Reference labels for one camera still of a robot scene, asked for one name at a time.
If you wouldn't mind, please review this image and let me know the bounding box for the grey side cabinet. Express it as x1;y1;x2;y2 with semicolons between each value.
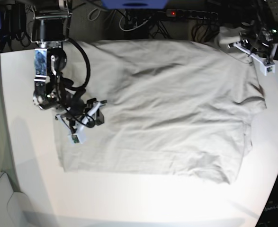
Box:
0;172;30;227

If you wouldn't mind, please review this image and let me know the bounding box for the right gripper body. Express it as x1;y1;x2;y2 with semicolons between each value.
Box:
55;98;108;135

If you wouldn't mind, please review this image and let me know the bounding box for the black power strip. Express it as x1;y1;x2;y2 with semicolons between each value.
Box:
166;9;219;21

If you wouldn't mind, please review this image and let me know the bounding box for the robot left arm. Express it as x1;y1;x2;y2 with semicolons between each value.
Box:
228;0;278;72

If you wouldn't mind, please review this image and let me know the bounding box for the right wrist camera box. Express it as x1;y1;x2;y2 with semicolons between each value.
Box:
68;131;86;144

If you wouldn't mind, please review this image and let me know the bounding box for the blue box overhead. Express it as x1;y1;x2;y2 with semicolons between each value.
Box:
101;0;168;9

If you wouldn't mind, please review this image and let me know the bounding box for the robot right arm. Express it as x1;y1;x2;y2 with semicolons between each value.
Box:
31;0;107;136

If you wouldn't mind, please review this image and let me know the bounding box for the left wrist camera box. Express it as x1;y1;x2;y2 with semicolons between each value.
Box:
260;62;276;76

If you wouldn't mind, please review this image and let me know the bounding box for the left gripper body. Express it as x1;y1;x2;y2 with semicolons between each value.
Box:
227;30;278;66

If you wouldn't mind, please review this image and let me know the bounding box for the white cable loop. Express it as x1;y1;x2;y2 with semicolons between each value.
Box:
118;9;151;32

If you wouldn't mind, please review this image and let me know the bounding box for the light grey t-shirt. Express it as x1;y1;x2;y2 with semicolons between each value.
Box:
54;27;266;184

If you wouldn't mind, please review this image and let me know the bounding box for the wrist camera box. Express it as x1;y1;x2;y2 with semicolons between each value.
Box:
260;62;276;76
68;131;86;144

